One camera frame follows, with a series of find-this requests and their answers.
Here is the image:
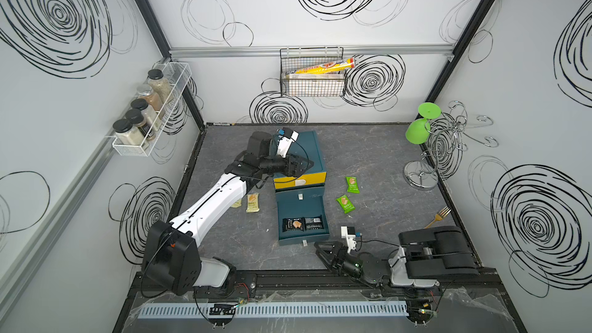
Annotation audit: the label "yellow top drawer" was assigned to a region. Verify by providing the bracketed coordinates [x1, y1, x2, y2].
[274, 172, 327, 190]

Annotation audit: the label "black wire wall basket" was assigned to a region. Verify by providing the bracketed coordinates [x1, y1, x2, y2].
[279, 46, 346, 97]

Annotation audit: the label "white slotted cable duct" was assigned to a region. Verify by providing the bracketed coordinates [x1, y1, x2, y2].
[137, 301, 409, 319]

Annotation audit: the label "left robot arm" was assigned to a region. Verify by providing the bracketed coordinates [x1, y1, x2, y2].
[141, 128, 314, 296]

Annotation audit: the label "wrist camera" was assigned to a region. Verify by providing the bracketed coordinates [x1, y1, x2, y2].
[341, 226, 359, 254]
[277, 127, 298, 158]

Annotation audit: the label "green cookie packet two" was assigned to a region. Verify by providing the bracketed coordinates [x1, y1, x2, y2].
[336, 194, 356, 214]

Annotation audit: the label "teal drawer cabinet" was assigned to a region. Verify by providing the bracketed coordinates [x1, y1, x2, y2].
[274, 130, 327, 191]

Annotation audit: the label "yellow cookie packet one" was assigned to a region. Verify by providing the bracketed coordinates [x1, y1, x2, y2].
[231, 199, 242, 208]

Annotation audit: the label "spice jar brown contents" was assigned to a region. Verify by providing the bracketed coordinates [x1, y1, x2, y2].
[137, 83, 163, 120]

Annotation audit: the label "black cookie packet one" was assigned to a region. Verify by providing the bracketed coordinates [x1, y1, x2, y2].
[282, 217, 305, 232]

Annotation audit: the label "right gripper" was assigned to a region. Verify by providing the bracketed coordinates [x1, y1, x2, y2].
[315, 241, 379, 291]

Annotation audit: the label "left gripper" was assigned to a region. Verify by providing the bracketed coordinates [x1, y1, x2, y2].
[258, 151, 312, 178]

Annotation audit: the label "spice jar dark contents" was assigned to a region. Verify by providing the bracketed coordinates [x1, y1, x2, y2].
[125, 109, 155, 141]

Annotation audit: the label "yellow snack tube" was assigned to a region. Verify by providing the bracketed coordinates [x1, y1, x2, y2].
[294, 58, 355, 75]

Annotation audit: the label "chrome glass holder stand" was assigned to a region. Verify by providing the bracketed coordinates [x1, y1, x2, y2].
[403, 100, 499, 191]

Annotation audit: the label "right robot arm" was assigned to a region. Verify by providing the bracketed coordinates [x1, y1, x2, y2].
[314, 226, 479, 289]

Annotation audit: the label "black cookie packet two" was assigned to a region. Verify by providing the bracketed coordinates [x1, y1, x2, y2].
[304, 217, 325, 231]

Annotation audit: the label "spice jar light contents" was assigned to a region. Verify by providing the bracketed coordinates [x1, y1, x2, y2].
[147, 69, 173, 105]

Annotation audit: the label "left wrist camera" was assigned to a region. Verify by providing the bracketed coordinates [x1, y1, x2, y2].
[277, 127, 298, 158]

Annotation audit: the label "green cookie packet one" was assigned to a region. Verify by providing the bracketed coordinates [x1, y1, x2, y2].
[346, 177, 360, 194]

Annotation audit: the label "white box in basket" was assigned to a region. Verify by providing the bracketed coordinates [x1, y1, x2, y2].
[281, 73, 346, 97]

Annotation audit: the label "green plastic wine glass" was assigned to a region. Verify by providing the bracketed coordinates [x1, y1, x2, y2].
[405, 103, 442, 145]

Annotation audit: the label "spice jar beige contents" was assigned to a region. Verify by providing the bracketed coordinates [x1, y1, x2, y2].
[130, 98, 161, 131]

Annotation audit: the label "yellow cookie packet two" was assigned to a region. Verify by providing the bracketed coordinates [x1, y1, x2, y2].
[246, 193, 260, 214]

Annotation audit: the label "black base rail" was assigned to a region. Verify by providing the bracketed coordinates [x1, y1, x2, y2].
[131, 267, 503, 298]

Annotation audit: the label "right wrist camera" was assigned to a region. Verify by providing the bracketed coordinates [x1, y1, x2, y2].
[341, 226, 359, 254]

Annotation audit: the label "white clear spice shelf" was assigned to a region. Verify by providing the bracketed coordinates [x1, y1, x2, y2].
[111, 62, 193, 163]

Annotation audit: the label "spice jar white contents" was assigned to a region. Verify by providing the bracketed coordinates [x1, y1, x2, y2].
[113, 119, 144, 146]

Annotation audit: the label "aluminium wall rail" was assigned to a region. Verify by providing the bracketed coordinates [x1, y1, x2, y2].
[170, 44, 455, 59]

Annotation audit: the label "teal bottom drawer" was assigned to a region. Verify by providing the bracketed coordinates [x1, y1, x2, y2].
[275, 186, 330, 246]

